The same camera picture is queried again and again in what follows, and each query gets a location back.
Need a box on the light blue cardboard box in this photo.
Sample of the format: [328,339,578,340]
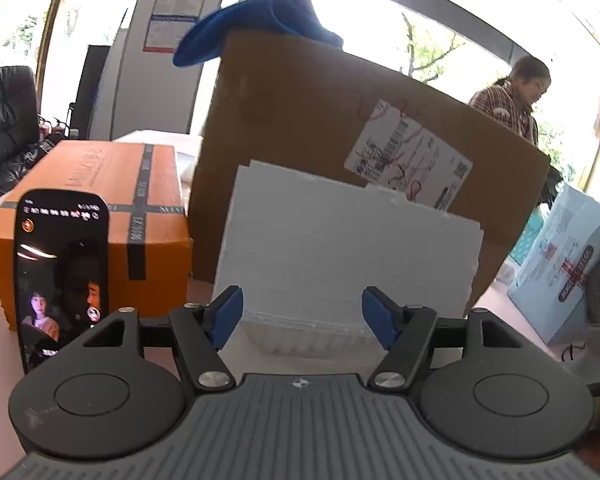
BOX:
[508,185,600,347]

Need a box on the orange shoe box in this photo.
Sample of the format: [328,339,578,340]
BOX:
[0,140,193,327]

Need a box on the black smartphone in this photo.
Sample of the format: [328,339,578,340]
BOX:
[14,188,109,373]

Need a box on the teal flat box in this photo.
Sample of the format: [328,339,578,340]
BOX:
[509,204,550,266]

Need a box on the white foam board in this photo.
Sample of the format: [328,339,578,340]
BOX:
[214,160,483,330]

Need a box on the black leather sofa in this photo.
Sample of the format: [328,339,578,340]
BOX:
[0,65,65,197]

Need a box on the person in plaid jacket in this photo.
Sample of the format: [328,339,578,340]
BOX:
[468,54,564,206]

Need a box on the brown cardboard box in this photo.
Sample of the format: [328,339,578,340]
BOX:
[188,30,550,299]

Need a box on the blue cloth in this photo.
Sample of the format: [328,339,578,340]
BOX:
[172,0,343,67]

